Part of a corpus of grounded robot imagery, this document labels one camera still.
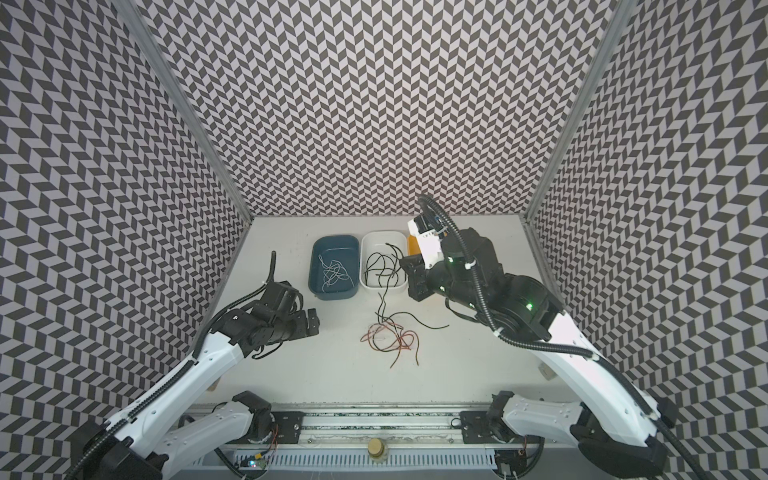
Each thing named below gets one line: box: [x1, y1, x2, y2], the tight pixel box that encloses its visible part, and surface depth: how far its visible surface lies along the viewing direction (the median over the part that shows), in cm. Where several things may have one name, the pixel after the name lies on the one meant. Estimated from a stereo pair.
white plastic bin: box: [359, 230, 409, 291], surface depth 104 cm
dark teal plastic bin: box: [308, 235, 360, 301], surface depth 103 cm
